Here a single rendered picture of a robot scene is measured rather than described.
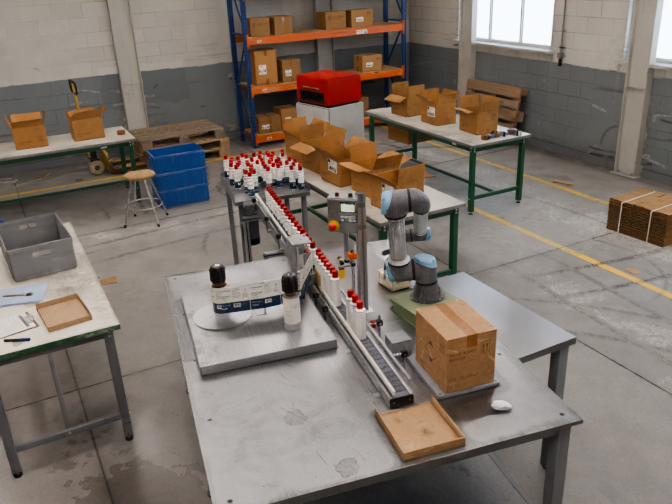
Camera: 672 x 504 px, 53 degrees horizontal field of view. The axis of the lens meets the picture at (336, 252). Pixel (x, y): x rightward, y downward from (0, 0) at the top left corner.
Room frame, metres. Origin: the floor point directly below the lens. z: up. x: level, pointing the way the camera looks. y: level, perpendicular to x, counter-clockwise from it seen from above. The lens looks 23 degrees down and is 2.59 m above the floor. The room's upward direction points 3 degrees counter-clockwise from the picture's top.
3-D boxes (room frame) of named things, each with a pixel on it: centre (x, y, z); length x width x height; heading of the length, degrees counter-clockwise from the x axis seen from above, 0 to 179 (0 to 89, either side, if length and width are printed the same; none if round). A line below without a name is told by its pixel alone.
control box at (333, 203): (3.28, -0.06, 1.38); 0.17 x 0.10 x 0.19; 72
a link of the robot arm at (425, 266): (3.22, -0.46, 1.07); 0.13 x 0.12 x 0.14; 88
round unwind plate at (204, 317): (3.14, 0.62, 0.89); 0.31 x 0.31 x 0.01
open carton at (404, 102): (8.42, -0.98, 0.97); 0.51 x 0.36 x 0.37; 120
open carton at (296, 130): (6.56, 0.28, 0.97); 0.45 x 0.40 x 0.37; 119
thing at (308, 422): (3.00, 0.05, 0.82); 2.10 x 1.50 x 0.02; 17
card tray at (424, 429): (2.20, -0.30, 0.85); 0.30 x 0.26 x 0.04; 17
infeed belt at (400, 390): (3.15, -0.01, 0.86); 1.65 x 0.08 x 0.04; 17
